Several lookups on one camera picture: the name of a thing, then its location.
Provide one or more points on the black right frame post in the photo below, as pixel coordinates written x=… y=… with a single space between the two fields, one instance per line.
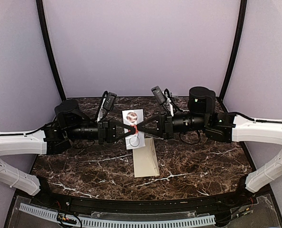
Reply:
x=235 y=48

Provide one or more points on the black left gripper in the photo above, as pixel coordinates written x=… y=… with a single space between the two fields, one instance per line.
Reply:
x=107 y=131

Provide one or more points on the black frame post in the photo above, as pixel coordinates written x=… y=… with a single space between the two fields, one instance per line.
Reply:
x=235 y=48
x=48 y=48

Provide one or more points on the white sticker sheet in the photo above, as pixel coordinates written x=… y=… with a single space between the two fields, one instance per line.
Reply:
x=133 y=118

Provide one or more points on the cream paper envelope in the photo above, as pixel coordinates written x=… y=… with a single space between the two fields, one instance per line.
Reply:
x=145 y=160

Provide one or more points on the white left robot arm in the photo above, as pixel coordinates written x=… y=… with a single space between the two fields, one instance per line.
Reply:
x=54 y=138

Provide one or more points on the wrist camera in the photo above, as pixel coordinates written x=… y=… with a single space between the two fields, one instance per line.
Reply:
x=163 y=100
x=106 y=105

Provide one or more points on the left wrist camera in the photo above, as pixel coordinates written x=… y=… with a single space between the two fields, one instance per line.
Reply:
x=106 y=105

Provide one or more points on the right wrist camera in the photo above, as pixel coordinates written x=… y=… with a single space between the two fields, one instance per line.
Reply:
x=163 y=100

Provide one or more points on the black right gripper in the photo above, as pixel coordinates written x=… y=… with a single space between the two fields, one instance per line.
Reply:
x=167 y=133

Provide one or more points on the white slotted cable duct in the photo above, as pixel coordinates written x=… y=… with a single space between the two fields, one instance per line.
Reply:
x=87 y=222

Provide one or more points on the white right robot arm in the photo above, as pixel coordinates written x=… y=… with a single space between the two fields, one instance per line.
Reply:
x=222 y=127

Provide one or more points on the black left frame post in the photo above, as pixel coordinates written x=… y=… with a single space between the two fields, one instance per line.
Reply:
x=48 y=48

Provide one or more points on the black front rail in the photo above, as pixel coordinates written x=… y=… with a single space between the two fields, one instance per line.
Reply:
x=86 y=206

